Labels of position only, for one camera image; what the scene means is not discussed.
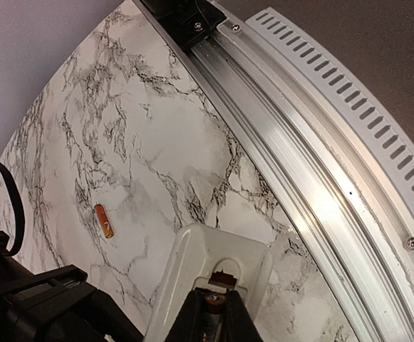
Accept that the white remote control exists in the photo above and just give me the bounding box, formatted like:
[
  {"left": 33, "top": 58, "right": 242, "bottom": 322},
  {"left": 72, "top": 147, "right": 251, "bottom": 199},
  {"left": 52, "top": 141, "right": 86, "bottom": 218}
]
[{"left": 144, "top": 224, "right": 272, "bottom": 341}]

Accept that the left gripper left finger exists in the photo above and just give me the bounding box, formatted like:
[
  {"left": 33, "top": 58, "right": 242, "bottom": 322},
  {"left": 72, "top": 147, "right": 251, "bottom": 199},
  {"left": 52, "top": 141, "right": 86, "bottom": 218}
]
[{"left": 165, "top": 289, "right": 204, "bottom": 342}]

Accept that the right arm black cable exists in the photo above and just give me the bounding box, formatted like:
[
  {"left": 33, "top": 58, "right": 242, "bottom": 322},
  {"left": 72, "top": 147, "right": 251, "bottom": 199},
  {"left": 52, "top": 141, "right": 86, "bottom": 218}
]
[{"left": 0, "top": 155, "right": 26, "bottom": 257}]

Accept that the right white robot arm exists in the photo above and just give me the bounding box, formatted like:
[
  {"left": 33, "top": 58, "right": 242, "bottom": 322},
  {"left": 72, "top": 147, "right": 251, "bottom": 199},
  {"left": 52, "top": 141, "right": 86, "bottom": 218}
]
[{"left": 0, "top": 232, "right": 143, "bottom": 341}]

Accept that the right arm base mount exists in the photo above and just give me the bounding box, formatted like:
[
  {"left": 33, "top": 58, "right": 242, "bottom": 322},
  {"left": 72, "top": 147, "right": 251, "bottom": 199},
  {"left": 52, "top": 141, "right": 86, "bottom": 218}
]
[{"left": 141, "top": 0, "right": 227, "bottom": 51}]

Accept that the orange battery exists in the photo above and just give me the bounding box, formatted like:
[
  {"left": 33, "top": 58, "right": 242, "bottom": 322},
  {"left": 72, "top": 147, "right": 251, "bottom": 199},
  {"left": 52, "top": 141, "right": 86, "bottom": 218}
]
[
  {"left": 94, "top": 204, "right": 114, "bottom": 239},
  {"left": 202, "top": 292, "right": 226, "bottom": 342}
]

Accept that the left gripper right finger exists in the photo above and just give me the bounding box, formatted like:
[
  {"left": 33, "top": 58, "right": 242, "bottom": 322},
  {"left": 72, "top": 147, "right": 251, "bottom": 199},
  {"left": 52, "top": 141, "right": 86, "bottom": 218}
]
[{"left": 221, "top": 290, "right": 263, "bottom": 342}]

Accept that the front aluminium rail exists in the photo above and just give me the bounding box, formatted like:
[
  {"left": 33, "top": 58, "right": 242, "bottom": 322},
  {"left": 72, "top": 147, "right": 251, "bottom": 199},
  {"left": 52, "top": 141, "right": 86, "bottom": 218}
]
[{"left": 137, "top": 1, "right": 414, "bottom": 341}]

